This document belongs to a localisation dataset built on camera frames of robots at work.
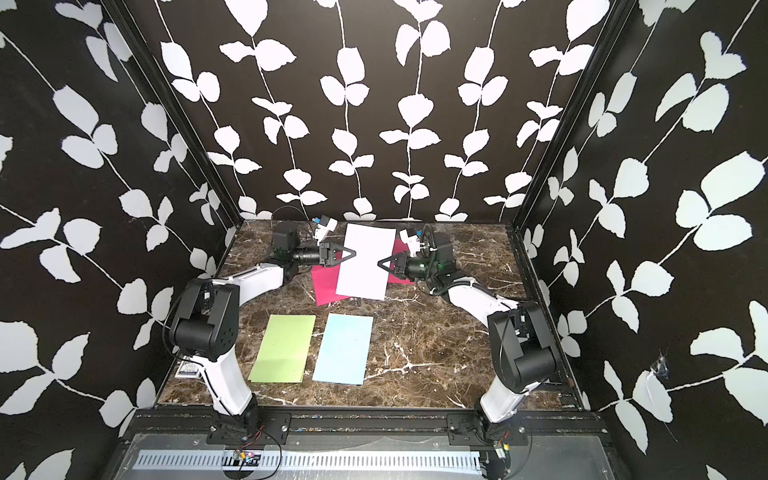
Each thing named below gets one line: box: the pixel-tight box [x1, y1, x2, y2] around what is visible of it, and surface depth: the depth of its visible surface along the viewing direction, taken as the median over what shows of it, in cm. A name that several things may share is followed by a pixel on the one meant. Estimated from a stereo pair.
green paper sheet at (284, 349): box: [248, 314, 316, 383], surface depth 90 cm
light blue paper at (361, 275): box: [335, 223, 397, 301], surface depth 85 cm
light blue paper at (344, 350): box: [312, 313, 374, 386], surface depth 90 cm
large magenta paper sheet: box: [311, 251, 350, 307], surface depth 86 cm
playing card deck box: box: [175, 361, 201, 379], surface depth 83 cm
